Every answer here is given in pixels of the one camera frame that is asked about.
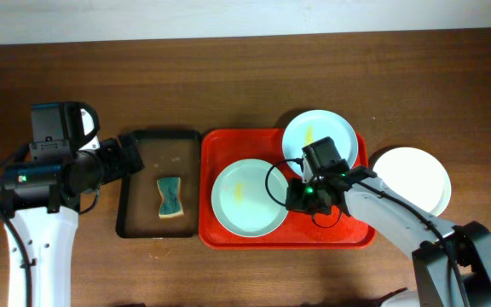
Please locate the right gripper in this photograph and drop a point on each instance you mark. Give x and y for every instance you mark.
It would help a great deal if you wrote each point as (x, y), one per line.
(298, 196)

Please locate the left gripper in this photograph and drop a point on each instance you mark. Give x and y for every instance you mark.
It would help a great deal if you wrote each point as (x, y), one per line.
(125, 154)

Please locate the pale green plate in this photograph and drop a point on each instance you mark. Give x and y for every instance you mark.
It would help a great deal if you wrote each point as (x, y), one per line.
(247, 198)

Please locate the green yellow sponge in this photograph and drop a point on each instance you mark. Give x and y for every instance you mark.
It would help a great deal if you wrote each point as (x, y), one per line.
(170, 193)

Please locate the white plate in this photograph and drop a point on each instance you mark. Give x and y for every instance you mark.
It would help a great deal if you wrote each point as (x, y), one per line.
(415, 175)

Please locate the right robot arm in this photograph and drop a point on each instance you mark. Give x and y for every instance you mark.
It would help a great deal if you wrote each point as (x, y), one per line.
(452, 263)

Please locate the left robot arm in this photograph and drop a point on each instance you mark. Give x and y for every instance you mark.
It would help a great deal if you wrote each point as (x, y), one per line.
(40, 206)

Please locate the black plastic tray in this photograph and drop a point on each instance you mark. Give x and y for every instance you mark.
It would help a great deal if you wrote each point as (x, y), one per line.
(164, 153)

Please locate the red plastic tray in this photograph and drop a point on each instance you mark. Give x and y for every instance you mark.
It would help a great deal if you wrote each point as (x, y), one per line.
(223, 147)

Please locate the light blue plate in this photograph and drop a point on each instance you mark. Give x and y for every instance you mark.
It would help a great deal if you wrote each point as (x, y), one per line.
(314, 125)

